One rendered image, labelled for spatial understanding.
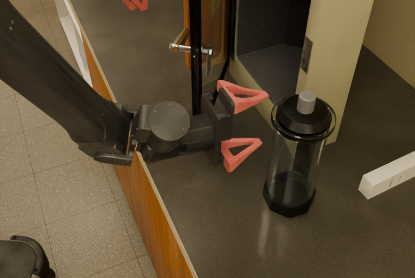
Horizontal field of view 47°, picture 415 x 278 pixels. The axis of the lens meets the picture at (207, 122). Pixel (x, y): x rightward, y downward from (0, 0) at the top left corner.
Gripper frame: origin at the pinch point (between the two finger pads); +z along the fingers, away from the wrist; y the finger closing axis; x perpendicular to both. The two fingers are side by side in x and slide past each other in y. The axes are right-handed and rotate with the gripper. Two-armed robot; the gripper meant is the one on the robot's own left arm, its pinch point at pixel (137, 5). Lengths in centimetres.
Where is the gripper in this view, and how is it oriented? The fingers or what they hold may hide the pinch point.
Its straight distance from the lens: 97.5
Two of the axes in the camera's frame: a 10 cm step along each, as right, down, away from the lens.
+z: 3.0, 8.4, 4.6
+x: -7.8, 4.9, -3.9
